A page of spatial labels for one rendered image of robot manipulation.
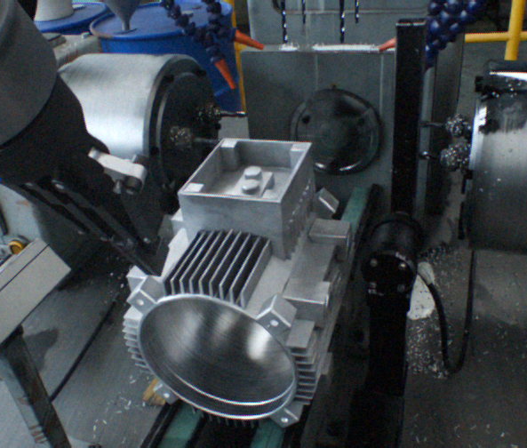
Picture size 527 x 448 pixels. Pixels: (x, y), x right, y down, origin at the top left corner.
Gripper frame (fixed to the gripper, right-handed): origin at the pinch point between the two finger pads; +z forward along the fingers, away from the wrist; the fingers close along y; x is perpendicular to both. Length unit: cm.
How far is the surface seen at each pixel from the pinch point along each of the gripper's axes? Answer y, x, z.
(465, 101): -24, -222, 258
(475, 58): -28, -297, 301
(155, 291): -1.0, 3.0, 2.8
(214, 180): -1.2, -11.1, 7.1
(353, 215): -10.6, -24.0, 37.6
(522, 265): -37, -25, 52
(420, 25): -20.5, -27.5, 1.6
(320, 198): -11.9, -12.1, 10.7
